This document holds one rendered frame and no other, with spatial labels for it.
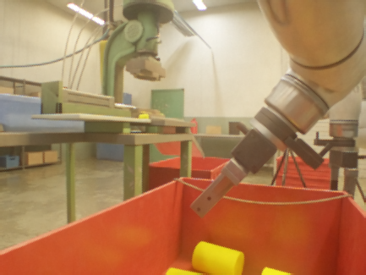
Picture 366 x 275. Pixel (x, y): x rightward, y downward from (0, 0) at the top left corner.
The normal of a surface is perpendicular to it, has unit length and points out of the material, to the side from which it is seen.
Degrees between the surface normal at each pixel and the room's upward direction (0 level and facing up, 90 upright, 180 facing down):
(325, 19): 150
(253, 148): 90
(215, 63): 90
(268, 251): 90
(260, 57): 90
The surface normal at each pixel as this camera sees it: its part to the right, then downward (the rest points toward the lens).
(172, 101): -0.39, 0.02
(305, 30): -0.24, 0.94
